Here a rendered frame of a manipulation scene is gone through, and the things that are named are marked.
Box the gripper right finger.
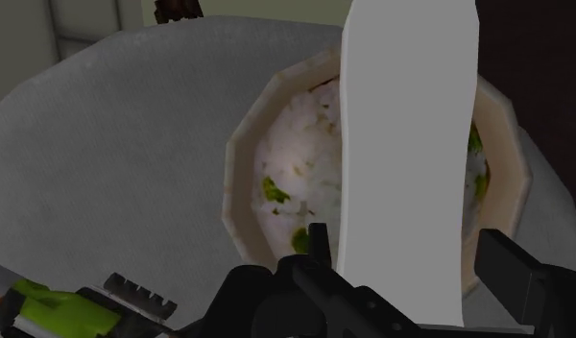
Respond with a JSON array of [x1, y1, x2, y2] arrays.
[[473, 228, 576, 338]]

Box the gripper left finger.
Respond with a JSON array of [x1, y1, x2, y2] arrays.
[[175, 223, 426, 338]]

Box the beige bowl of rice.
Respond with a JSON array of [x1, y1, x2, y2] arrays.
[[221, 44, 534, 299]]

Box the white flat oblong object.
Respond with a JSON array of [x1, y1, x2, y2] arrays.
[[336, 0, 481, 328]]

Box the grey round table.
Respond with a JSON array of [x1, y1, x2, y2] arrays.
[[0, 14, 576, 338]]

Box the green and black toothed tool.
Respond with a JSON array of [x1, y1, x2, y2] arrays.
[[0, 259, 180, 338]]

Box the pale panelled cabinet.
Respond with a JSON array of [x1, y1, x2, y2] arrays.
[[0, 0, 145, 112]]

